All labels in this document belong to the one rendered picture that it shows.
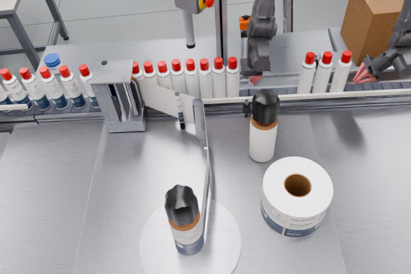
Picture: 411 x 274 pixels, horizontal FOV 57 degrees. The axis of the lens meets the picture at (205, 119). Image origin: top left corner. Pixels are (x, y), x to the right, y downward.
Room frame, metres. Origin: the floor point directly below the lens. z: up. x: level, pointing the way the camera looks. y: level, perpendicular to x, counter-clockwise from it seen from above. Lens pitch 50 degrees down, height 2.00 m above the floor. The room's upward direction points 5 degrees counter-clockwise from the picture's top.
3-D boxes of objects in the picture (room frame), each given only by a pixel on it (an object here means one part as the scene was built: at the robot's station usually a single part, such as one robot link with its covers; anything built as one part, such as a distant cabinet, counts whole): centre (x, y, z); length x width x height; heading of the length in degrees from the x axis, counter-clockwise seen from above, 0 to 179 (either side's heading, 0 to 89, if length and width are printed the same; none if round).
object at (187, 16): (1.15, 0.03, 1.18); 0.04 x 0.04 x 0.21
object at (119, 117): (0.98, 0.30, 1.01); 0.14 x 0.13 x 0.26; 87
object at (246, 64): (0.98, -0.19, 1.13); 0.10 x 0.07 x 0.07; 87
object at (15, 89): (1.10, 0.73, 0.98); 0.05 x 0.05 x 0.20
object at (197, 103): (0.86, 0.02, 0.97); 0.05 x 0.05 x 0.19
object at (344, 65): (1.02, -0.53, 0.98); 0.05 x 0.05 x 0.20
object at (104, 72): (0.97, 0.30, 1.14); 0.14 x 0.11 x 0.01; 87
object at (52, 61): (1.38, 0.68, 0.86); 0.07 x 0.07 x 0.07
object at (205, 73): (1.05, -0.02, 0.98); 0.05 x 0.05 x 0.20
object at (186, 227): (0.45, 0.08, 1.04); 0.09 x 0.09 x 0.29
